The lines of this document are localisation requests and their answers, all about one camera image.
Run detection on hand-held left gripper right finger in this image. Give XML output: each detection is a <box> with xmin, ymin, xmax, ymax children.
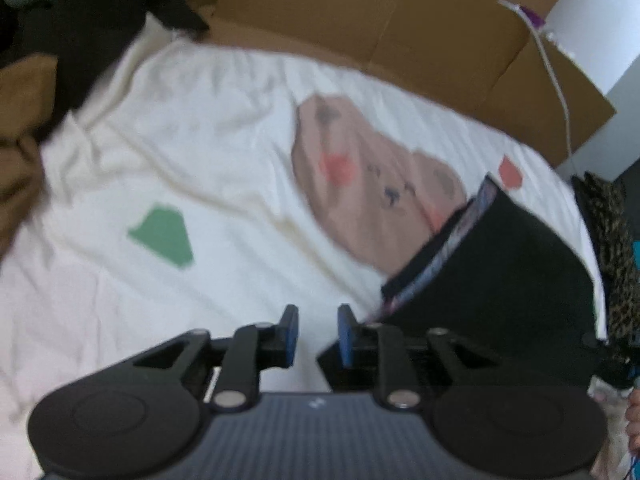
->
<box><xmin>337</xmin><ymin>304</ymin><xmax>501</xmax><ymax>409</ymax></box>

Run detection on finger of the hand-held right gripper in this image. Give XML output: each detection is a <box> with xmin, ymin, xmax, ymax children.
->
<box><xmin>581</xmin><ymin>332</ymin><xmax>616</xmax><ymax>361</ymax></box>

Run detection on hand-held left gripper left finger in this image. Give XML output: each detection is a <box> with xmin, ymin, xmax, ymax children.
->
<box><xmin>132</xmin><ymin>304</ymin><xmax>301</xmax><ymax>408</ymax></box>

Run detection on black garment with floral lining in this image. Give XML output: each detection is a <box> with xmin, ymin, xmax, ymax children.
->
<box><xmin>315</xmin><ymin>172</ymin><xmax>601</xmax><ymax>396</ymax></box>

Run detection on leopard print cloth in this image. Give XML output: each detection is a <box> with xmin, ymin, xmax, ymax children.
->
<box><xmin>572</xmin><ymin>172</ymin><xmax>640</xmax><ymax>341</ymax></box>

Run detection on white bear printed blanket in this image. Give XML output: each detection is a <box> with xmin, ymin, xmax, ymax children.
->
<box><xmin>0</xmin><ymin>27</ymin><xmax>608</xmax><ymax>480</ymax></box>

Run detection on brown garment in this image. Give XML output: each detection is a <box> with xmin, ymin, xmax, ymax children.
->
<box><xmin>0</xmin><ymin>55</ymin><xmax>61</xmax><ymax>261</ymax></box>

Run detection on large cardboard sheet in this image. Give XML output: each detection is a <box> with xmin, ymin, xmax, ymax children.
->
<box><xmin>145</xmin><ymin>0</ymin><xmax>616</xmax><ymax>168</ymax></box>

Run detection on purple packet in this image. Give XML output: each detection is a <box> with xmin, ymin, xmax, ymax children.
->
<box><xmin>517</xmin><ymin>2</ymin><xmax>546</xmax><ymax>28</ymax></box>

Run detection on black cloth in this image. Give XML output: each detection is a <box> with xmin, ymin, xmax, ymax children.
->
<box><xmin>0</xmin><ymin>0</ymin><xmax>211</xmax><ymax>141</ymax></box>

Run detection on white cable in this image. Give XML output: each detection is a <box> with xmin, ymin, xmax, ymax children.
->
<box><xmin>500</xmin><ymin>0</ymin><xmax>576</xmax><ymax>161</ymax></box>

